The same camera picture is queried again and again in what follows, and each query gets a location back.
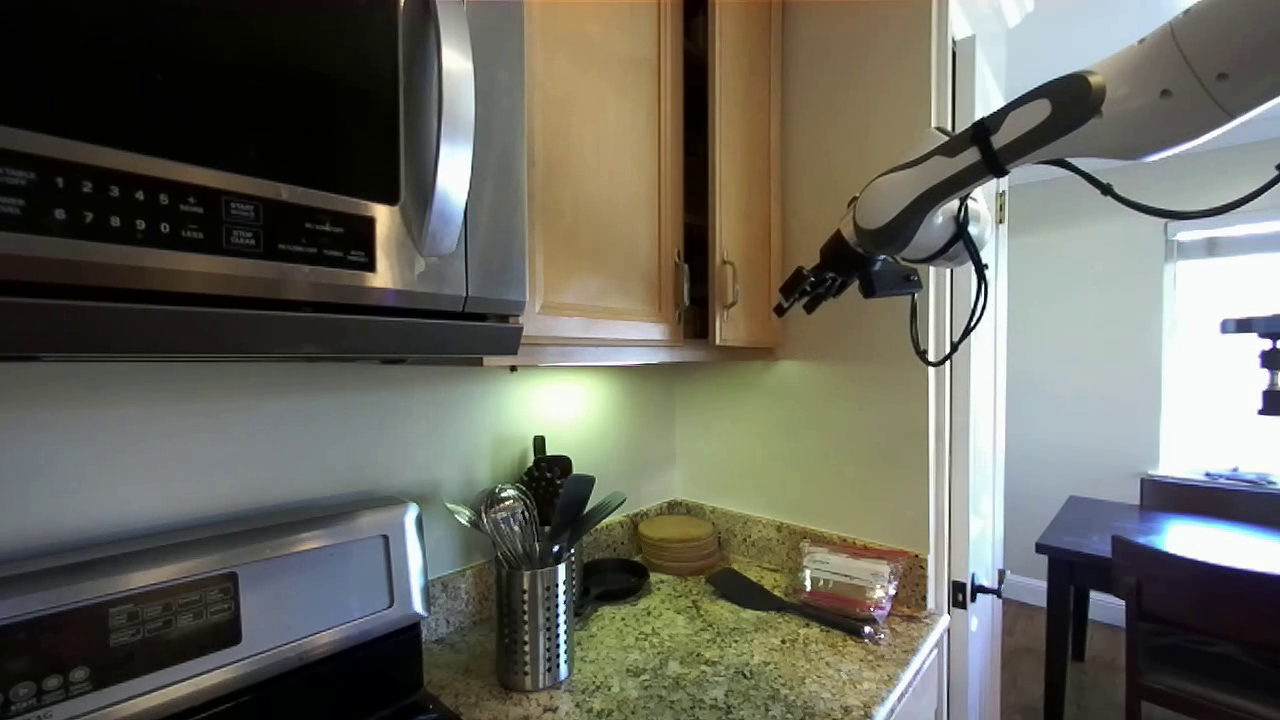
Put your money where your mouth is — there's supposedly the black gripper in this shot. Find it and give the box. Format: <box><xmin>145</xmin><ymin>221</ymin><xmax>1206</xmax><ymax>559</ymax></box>
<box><xmin>771</xmin><ymin>231</ymin><xmax>920</xmax><ymax>317</ymax></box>

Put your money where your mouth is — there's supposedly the wooden cupboard door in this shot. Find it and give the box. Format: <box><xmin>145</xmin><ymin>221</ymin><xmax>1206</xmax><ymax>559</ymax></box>
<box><xmin>709</xmin><ymin>0</ymin><xmax>778</xmax><ymax>353</ymax></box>
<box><xmin>529</xmin><ymin>0</ymin><xmax>676</xmax><ymax>344</ymax></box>

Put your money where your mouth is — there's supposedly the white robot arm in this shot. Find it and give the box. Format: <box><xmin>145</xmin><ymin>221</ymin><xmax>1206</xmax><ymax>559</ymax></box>
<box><xmin>771</xmin><ymin>0</ymin><xmax>1280</xmax><ymax>317</ymax></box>

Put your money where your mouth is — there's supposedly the stack of round cork coasters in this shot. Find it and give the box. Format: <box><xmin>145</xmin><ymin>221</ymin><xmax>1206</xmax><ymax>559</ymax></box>
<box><xmin>637</xmin><ymin>517</ymin><xmax>723</xmax><ymax>574</ymax></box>

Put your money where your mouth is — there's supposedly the red plastic food package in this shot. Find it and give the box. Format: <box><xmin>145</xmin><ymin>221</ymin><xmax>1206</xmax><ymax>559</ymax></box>
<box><xmin>799</xmin><ymin>542</ymin><xmax>901</xmax><ymax>622</ymax></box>

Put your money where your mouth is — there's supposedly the black spatula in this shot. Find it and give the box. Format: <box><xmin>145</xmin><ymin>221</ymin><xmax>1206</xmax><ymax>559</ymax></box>
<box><xmin>709</xmin><ymin>568</ymin><xmax>877</xmax><ymax>640</ymax></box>

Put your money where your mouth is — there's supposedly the dark wooden dining table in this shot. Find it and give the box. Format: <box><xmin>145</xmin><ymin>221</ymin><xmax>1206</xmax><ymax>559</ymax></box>
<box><xmin>1037</xmin><ymin>494</ymin><xmax>1280</xmax><ymax>720</ymax></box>

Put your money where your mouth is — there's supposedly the small black pan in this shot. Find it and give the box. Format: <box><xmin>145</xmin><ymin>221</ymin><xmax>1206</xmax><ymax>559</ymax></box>
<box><xmin>582</xmin><ymin>559</ymin><xmax>647</xmax><ymax>601</ymax></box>

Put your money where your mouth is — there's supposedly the steel utensil holder near stove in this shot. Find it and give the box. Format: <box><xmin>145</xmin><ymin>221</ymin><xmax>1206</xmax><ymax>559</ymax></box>
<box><xmin>498</xmin><ymin>559</ymin><xmax>582</xmax><ymax>690</ymax></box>

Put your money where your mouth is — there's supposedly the dark wooden chair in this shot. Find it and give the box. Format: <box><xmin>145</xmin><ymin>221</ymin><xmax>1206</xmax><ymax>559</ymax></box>
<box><xmin>1114</xmin><ymin>536</ymin><xmax>1280</xmax><ymax>720</ymax></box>

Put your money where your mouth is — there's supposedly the stainless gas stove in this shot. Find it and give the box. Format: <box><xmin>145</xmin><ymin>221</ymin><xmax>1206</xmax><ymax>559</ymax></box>
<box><xmin>0</xmin><ymin>499</ymin><xmax>461</xmax><ymax>720</ymax></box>

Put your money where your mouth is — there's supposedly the stainless microwave oven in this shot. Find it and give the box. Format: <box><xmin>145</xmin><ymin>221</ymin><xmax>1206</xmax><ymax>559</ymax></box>
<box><xmin>0</xmin><ymin>0</ymin><xmax>529</xmax><ymax>365</ymax></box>

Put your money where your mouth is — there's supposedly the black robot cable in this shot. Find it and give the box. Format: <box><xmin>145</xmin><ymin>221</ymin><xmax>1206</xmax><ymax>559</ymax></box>
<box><xmin>908</xmin><ymin>155</ymin><xmax>1280</xmax><ymax>370</ymax></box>

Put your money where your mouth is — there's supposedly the black camera on stand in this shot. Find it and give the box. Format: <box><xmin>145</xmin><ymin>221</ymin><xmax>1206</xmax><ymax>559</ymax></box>
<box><xmin>1221</xmin><ymin>313</ymin><xmax>1280</xmax><ymax>415</ymax></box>

